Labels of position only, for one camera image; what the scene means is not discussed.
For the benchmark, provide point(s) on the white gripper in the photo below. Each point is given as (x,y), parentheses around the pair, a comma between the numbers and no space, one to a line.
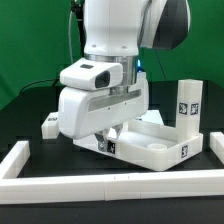
(82,113)

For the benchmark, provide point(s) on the white desk top tray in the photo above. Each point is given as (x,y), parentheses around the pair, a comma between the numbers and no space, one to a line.
(148,145)

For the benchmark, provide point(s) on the white U-shaped fence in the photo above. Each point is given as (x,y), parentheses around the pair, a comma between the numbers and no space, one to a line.
(16,190)

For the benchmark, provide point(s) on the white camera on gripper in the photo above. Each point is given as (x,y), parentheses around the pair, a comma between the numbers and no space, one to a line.
(92,75)

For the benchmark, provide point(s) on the marker sheet black white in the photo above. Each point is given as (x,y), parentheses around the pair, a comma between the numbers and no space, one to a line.
(152,116)

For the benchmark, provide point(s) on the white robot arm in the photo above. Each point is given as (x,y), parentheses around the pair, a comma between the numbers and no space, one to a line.
(117,29)

